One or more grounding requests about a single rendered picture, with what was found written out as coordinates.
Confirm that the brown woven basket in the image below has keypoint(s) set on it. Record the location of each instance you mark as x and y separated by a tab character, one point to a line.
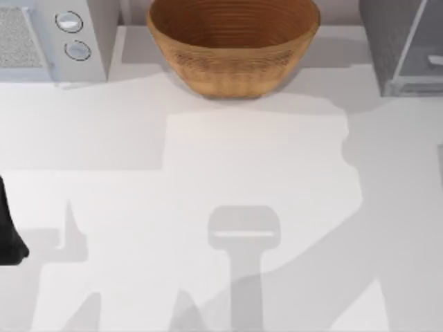
232	52

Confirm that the round microwave knob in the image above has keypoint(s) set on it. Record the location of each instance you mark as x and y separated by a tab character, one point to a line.
69	21
77	50

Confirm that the pale microwave oven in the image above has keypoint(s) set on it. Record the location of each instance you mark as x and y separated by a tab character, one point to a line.
52	41

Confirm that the grey cabinet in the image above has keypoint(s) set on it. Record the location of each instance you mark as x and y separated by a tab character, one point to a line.
405	45

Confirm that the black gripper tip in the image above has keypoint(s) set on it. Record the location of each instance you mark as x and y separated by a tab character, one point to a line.
8	238

